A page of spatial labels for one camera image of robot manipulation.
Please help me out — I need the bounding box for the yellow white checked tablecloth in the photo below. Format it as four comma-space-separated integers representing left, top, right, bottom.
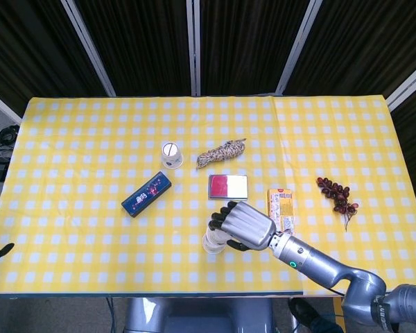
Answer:
0, 96, 416, 297

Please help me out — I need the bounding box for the black floor cable bundle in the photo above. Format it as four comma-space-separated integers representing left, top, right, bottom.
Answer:
0, 124, 21, 151

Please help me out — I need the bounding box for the paper cup with line mark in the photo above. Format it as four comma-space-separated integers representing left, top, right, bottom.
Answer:
160, 141, 184, 170

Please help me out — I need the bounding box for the dark blue printed long box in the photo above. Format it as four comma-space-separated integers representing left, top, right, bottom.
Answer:
121, 171, 173, 219

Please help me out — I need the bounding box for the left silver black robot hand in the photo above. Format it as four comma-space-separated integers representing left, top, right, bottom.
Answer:
0, 187, 15, 264

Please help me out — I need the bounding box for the black shoe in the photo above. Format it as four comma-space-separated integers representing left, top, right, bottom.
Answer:
287, 297, 322, 329

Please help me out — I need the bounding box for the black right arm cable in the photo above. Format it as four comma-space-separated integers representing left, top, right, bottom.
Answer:
327, 284, 347, 298

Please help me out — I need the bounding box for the paper cup with blue flower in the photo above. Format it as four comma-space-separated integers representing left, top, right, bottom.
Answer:
202, 225, 230, 250

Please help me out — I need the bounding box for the red ink pad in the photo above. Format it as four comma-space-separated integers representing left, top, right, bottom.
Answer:
207, 174, 249, 201

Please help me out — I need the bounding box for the black pleated divider panel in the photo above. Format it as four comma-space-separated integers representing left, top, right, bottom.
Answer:
198, 0, 312, 96
73, 0, 194, 98
390, 71, 416, 223
283, 0, 416, 97
0, 0, 107, 118

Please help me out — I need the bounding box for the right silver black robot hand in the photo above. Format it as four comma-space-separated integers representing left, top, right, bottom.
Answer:
207, 200, 277, 253

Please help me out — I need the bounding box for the dark trouser leg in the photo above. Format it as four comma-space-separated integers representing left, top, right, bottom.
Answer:
310, 317, 345, 333

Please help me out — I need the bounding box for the dark floor cable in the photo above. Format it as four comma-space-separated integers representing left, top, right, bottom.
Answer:
105, 297, 118, 333

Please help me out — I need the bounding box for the braided rope bundle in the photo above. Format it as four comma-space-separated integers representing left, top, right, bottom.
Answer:
196, 137, 248, 170

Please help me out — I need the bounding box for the dark red grape bunch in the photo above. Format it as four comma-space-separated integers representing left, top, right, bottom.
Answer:
316, 176, 361, 232

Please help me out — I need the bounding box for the yellow snack box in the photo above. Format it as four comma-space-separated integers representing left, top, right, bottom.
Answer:
266, 188, 297, 237

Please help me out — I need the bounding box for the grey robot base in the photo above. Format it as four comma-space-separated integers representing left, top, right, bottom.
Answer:
123, 297, 275, 333

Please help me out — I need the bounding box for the white divider frame post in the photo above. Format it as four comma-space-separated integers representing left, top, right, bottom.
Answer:
186, 0, 202, 97
386, 56, 416, 111
275, 0, 325, 95
0, 85, 22, 125
60, 0, 117, 98

